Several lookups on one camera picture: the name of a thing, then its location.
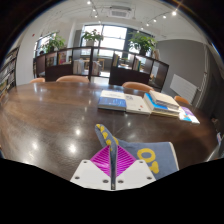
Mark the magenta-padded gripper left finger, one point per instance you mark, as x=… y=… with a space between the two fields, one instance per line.
x=91 y=175

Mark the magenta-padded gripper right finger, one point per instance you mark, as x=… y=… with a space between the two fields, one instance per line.
x=136 y=175

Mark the white book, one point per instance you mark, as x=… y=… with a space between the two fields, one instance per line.
x=136 y=105

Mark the dark blue book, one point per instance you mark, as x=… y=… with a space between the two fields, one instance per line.
x=111 y=102

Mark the cyan and white booklet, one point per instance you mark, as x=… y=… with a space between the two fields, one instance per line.
x=184 y=116

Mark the thick beige book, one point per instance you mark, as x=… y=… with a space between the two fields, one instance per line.
x=165 y=99

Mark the purple booklet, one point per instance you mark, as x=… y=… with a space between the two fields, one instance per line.
x=191 y=115

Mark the orange-brown chair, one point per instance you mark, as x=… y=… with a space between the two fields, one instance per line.
x=181 y=99
x=37 y=80
x=137 y=86
x=72 y=79

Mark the dark low shelf unit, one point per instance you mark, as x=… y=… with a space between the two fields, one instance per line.
x=126 y=76

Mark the large green potted plant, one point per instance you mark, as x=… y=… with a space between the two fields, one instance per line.
x=142 y=42

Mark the bushy green potted plant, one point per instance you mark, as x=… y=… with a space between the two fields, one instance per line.
x=53 y=43

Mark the small green potted plant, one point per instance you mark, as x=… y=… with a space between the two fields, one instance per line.
x=92 y=36

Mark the white ceiling air conditioner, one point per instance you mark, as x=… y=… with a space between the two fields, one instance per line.
x=120 y=12

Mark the ceiling track lights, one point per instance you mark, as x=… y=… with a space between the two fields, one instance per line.
x=173 y=13

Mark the white wall radiator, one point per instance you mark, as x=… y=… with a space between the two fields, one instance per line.
x=183 y=88

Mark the tall wall bookshelf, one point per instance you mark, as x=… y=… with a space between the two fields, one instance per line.
x=8 y=73

